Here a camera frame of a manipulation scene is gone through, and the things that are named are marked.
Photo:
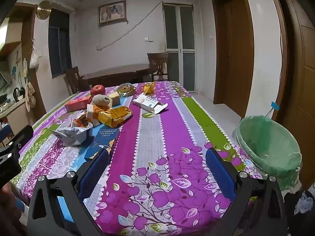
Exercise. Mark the dark window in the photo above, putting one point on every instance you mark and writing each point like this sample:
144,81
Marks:
59,46

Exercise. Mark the hanging white plastic bag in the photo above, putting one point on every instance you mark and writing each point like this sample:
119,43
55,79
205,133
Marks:
34,60

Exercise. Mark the framed wall picture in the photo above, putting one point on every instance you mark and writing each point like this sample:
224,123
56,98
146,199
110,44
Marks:
112,12

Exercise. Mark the carved back wooden chair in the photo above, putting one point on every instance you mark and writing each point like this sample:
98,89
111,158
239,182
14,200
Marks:
158,64

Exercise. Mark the hanging beige oven mitt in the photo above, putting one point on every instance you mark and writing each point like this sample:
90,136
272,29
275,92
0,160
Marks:
30,94

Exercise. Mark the crumpled gold foil wrapper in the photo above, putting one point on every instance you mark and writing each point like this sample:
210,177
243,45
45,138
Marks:
149,88

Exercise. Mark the red cardboard box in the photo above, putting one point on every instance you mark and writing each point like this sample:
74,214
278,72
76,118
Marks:
77,104

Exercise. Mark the person's left forearm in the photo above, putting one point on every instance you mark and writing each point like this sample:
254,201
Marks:
9,213

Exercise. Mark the white medicine box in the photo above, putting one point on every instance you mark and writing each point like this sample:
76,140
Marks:
147,102

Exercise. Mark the purple floral striped tablecloth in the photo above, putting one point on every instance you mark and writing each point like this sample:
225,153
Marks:
152,132

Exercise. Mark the beige crumpled ball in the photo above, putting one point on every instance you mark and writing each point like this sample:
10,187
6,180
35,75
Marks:
101,100

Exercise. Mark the plain dark wooden chair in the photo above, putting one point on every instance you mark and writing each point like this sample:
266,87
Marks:
72,77

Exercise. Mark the clear bag of nuts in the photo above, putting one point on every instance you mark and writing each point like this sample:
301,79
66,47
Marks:
125,88

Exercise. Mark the dark blue box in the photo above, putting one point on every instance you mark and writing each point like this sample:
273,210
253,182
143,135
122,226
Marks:
105,137

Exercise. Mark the black electric kettle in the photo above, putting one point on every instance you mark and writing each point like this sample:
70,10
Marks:
17,94

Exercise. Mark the blue tape piece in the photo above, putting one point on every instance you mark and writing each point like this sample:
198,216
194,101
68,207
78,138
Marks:
275,105

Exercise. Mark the red apple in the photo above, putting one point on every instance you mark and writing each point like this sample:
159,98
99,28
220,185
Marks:
97,90

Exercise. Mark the blue white rag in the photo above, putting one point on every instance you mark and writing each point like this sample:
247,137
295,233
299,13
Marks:
304,201

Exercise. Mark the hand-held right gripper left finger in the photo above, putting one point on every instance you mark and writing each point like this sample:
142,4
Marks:
94,169

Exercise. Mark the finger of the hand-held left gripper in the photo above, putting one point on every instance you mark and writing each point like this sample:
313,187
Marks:
8,169
21,136

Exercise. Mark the black bag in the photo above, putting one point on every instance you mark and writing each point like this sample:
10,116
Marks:
290,206

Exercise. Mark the gold foil package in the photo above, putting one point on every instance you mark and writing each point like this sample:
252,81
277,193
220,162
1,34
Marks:
115,116

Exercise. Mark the brown panelled wooden door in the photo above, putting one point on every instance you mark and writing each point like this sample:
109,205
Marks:
300,78

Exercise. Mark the wooden wall cabinet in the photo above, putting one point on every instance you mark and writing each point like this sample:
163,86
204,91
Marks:
17,29

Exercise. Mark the frosted glass double door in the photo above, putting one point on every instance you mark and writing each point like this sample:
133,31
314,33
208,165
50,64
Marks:
179,41

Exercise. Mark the dark wooden dining table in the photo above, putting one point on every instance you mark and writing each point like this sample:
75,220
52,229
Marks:
118,70

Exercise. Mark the white blue packet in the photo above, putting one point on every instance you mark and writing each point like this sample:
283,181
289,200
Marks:
71,136

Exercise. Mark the trash bin with green bag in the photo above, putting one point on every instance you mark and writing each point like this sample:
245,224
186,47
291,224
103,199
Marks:
268,140

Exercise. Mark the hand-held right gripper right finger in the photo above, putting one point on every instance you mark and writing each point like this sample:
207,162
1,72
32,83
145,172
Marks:
220,172

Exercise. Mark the round gold wall plate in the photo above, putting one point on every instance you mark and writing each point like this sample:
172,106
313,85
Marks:
43,9

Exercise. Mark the cream orange carton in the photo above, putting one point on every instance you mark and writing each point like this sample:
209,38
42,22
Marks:
93,113

